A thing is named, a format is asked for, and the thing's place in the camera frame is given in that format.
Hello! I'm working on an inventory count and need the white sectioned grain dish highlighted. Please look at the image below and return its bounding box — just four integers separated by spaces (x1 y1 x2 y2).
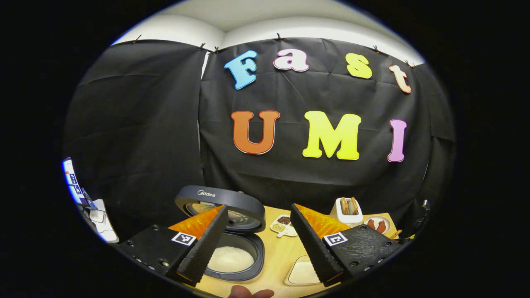
270 214 299 238

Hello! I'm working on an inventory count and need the white toaster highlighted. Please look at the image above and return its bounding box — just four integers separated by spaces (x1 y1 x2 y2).
335 197 364 225

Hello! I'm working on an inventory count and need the black backdrop cloth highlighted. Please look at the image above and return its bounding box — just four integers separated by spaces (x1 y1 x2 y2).
64 37 456 240

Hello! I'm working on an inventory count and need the clear tray of rice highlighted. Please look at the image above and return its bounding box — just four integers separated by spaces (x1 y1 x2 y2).
284 255 322 286

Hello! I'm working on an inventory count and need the blue white printed board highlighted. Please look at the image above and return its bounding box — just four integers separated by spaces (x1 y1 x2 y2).
62 157 90 205

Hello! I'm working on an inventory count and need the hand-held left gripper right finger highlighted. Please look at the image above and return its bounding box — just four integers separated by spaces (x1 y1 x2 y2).
290 203 401 288

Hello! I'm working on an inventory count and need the white object with cable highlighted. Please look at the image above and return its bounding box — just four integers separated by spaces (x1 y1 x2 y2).
85 199 120 243

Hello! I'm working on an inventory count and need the dark grey rice cooker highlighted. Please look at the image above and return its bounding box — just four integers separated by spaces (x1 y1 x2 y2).
175 185 266 284

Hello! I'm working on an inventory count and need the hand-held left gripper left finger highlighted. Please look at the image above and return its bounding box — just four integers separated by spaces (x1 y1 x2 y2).
118 204 229 287

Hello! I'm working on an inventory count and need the white round plate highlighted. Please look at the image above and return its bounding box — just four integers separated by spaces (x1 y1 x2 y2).
364 215 392 236

